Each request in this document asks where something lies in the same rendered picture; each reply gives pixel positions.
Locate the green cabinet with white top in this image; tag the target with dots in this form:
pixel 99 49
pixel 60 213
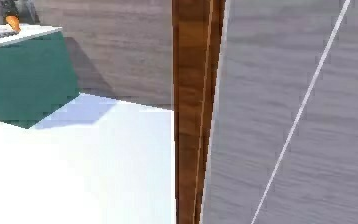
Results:
pixel 27 76

